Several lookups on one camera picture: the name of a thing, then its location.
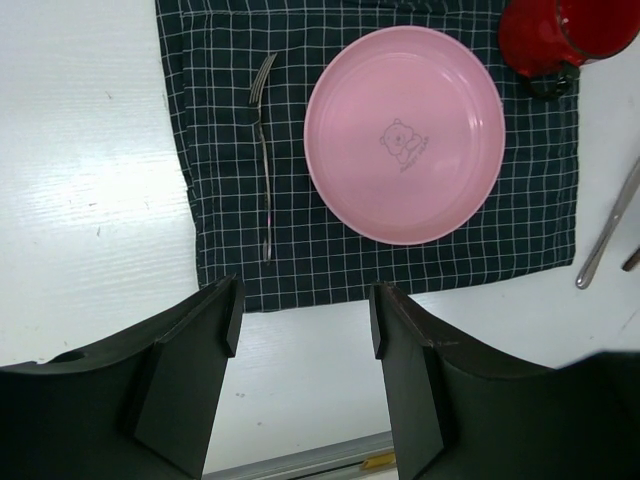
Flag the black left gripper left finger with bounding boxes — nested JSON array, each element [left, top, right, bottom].
[[1, 276, 244, 479]]

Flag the brown wooden spoon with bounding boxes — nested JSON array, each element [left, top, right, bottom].
[[621, 247, 640, 272]]

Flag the red enamel mug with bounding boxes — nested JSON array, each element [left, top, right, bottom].
[[498, 0, 639, 101]]

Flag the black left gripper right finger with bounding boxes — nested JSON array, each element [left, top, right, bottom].
[[369, 283, 639, 479]]

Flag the silver metal fork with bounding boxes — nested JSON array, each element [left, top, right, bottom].
[[249, 53, 277, 264]]

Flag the silver metal knife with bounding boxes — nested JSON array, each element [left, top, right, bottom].
[[575, 159, 639, 290]]

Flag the pink plastic plate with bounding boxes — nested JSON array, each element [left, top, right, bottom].
[[304, 26, 506, 246]]

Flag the dark checkered cloth placemat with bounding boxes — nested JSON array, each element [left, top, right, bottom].
[[155, 1, 579, 312]]

